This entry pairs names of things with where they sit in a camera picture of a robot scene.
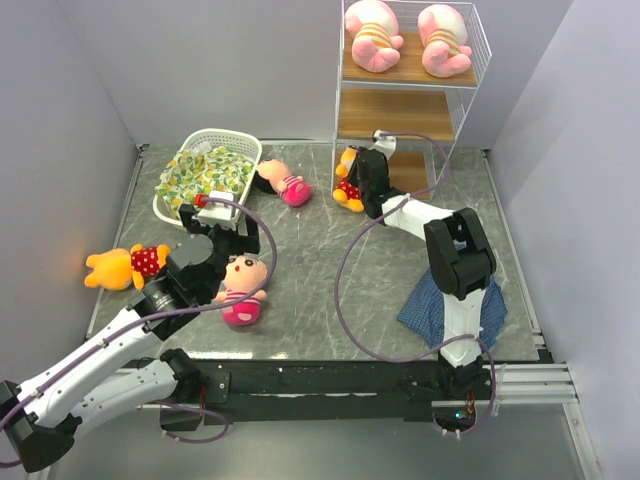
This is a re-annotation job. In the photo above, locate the pink doll near basket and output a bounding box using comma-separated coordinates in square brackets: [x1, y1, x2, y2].
[253, 159, 312, 207]

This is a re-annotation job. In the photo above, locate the purple cable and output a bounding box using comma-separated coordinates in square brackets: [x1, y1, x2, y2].
[0, 195, 279, 466]
[333, 130, 499, 436]

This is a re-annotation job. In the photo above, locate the pink striped doll front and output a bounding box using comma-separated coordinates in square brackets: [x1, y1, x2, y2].
[215, 255, 268, 327]

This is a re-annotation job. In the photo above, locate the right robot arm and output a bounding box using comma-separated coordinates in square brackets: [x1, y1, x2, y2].
[348, 141, 496, 399]

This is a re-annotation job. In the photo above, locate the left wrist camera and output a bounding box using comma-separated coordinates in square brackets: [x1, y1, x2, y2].
[193, 191, 243, 229]

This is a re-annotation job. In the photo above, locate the white wire wooden shelf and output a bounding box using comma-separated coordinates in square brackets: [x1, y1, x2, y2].
[332, 1, 492, 191]

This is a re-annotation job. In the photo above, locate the white plastic basket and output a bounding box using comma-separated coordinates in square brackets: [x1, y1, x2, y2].
[152, 128, 262, 228]

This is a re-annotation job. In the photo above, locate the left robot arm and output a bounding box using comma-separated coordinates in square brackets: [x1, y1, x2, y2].
[1, 206, 271, 473]

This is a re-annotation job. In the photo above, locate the pink pig plush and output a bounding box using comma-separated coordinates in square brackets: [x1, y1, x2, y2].
[344, 0, 404, 73]
[417, 4, 472, 78]

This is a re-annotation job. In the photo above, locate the blue checkered cloth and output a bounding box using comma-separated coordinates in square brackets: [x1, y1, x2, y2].
[397, 270, 508, 348]

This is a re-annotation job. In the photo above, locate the lemon print cloth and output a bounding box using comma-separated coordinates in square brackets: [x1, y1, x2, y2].
[155, 143, 255, 220]

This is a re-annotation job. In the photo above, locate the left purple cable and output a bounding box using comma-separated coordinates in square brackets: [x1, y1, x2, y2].
[0, 195, 279, 466]

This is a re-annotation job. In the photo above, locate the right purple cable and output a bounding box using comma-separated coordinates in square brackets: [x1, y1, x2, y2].
[333, 130, 499, 436]

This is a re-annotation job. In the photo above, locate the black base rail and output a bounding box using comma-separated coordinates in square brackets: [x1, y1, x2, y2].
[107, 357, 576, 434]

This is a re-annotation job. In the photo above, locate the orange bear plush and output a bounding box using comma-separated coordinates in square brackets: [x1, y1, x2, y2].
[332, 146, 364, 213]
[84, 244, 172, 291]

